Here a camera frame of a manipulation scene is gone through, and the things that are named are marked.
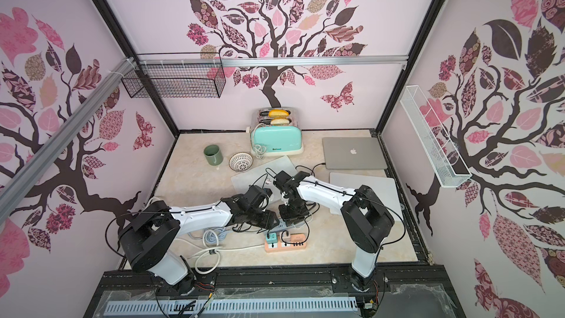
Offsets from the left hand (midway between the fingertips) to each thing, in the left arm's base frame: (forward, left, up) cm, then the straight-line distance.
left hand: (271, 227), depth 86 cm
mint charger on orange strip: (-7, -1, +8) cm, 10 cm away
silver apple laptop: (+38, -41, 0) cm, 56 cm away
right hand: (-1, -8, +4) cm, 9 cm away
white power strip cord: (-9, +21, +1) cm, 22 cm away
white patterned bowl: (+33, +17, +1) cm, 37 cm away
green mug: (+34, +29, +5) cm, 45 cm away
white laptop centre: (+9, +2, +24) cm, 26 cm away
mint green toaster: (+38, -1, +16) cm, 42 cm away
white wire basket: (+16, -62, +26) cm, 69 cm away
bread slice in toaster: (+47, -2, +20) cm, 51 cm away
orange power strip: (-8, -5, +2) cm, 9 cm away
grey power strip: (0, -4, +3) cm, 5 cm away
